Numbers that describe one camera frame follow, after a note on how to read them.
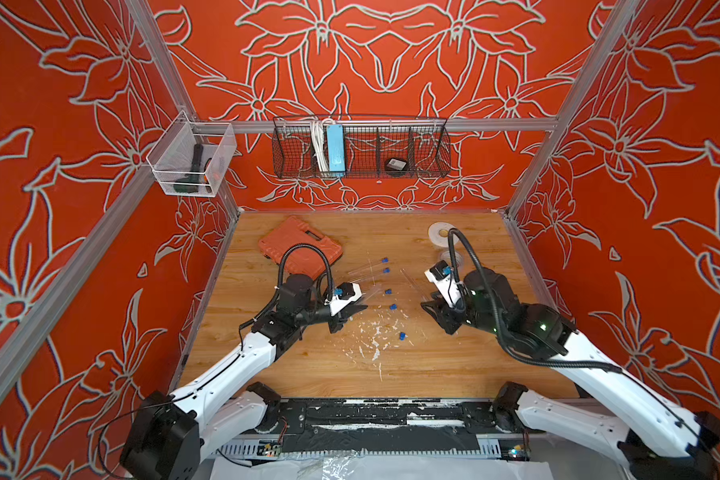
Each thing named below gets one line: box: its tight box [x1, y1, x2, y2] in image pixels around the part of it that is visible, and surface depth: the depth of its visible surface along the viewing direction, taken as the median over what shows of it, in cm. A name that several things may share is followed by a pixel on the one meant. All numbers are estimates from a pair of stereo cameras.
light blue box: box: [326, 124, 346, 172], surface depth 91 cm
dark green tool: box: [173, 144, 203, 193], surface depth 84 cm
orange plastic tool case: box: [259, 216, 343, 278], surface depth 106 cm
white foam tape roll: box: [428, 221, 459, 247], surface depth 115 cm
